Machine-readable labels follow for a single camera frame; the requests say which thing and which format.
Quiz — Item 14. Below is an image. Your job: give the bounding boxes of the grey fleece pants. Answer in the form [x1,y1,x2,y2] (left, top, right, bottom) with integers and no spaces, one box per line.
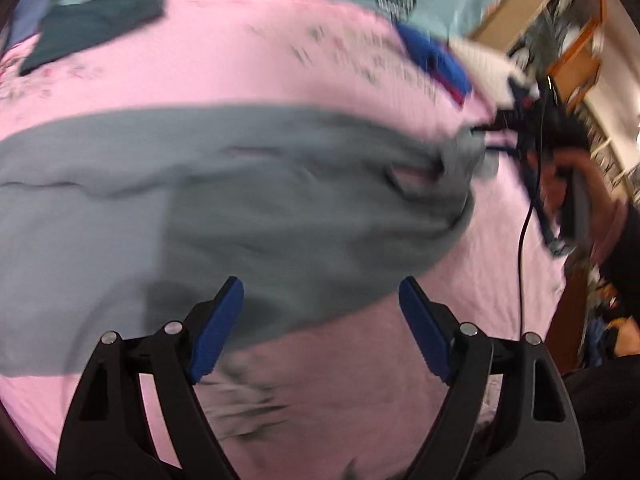
[1,105,495,377]

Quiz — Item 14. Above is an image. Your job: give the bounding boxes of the person's right hand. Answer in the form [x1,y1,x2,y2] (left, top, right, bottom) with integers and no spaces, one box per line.
[540,148,627,264]

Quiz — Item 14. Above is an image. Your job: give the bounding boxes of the blue folded cloth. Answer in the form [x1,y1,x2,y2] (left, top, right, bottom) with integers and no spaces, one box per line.
[395,23,473,106]

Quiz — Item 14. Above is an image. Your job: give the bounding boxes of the wooden shelf unit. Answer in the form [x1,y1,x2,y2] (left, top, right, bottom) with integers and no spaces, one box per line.
[470,0,639,200]

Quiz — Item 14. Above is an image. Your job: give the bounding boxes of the pink floral bed sheet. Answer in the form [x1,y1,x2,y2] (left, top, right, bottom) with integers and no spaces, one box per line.
[1,0,564,479]

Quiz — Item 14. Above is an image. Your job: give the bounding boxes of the dark teal folded garment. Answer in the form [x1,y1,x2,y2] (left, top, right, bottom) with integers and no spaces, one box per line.
[20,0,165,76]

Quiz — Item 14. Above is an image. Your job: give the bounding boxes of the black cable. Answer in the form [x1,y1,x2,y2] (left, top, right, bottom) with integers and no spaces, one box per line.
[515,77,551,331]

